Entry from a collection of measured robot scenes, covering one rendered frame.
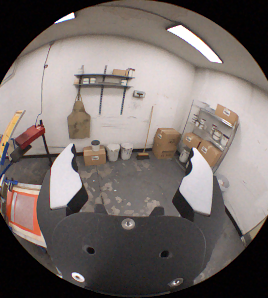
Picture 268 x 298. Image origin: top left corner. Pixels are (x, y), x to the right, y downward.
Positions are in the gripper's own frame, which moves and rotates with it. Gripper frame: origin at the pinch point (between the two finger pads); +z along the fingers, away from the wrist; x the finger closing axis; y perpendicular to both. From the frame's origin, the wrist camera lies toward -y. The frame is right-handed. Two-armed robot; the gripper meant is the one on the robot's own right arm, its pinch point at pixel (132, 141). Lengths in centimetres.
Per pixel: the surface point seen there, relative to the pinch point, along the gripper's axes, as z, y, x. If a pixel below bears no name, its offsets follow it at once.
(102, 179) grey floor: 128, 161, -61
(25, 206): -8, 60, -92
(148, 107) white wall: 247, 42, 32
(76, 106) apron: 185, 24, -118
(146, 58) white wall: 236, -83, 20
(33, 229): -22, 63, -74
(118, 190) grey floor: 106, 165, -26
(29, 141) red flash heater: 71, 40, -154
